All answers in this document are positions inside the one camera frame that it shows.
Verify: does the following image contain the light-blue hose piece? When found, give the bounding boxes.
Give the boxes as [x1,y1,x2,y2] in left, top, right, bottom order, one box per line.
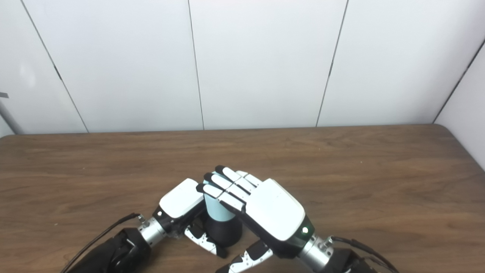
[203,171,236,221]

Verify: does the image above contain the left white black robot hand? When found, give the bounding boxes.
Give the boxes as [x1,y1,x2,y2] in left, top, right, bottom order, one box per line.
[152,178,229,259]

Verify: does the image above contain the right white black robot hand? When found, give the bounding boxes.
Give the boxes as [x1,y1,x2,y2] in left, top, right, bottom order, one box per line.
[196,165,316,273]

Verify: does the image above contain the black flared nozzle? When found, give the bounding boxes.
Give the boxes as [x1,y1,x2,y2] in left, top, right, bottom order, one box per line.
[206,214,243,248]

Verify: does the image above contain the right wrist thick black cable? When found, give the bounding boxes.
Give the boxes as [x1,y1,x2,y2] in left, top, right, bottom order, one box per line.
[325,236,399,273]

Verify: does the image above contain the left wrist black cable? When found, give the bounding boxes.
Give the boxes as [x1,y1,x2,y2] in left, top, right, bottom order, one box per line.
[59,213,146,273]

